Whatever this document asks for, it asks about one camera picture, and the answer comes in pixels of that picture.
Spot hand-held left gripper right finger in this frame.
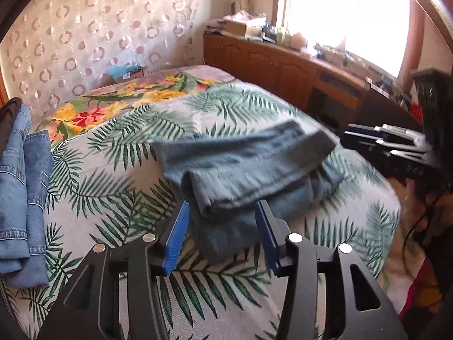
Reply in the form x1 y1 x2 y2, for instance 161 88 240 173
255 199 407 340

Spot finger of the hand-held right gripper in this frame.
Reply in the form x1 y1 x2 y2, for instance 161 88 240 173
341 133 431 165
348 123 425 142

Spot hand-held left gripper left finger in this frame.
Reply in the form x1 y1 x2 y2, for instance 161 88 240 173
37 200 192 340

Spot grey-blue short pants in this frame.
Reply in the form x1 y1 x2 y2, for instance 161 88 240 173
150 120 345 264

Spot person's right forearm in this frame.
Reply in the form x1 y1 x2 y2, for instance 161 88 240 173
387 175 446 222

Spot folded black pants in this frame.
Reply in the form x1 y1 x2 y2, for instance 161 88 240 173
0 97 22 151

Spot bed with leaf print sheet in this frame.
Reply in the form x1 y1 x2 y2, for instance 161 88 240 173
0 64 402 340

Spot window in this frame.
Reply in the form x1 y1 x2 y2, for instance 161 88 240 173
276 0 411 78

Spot long wooden cabinet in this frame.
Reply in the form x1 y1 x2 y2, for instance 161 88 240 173
203 32 422 131

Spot floral blanket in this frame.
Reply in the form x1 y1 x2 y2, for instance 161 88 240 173
35 64 236 142

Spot brown cardboard box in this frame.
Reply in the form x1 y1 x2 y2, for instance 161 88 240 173
223 19 264 38

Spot pile of white papers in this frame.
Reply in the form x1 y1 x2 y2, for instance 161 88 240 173
223 10 267 25

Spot small cardboard box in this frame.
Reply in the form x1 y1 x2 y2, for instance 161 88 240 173
122 67 146 80

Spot blue cloth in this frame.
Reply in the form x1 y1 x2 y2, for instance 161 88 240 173
109 63 138 79

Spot circle pattern curtain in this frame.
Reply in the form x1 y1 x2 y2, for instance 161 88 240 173
0 0 202 121

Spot small black tripod camera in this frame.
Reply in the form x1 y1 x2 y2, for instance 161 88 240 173
374 77 394 95

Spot black cable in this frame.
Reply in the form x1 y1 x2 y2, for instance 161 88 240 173
406 198 439 243

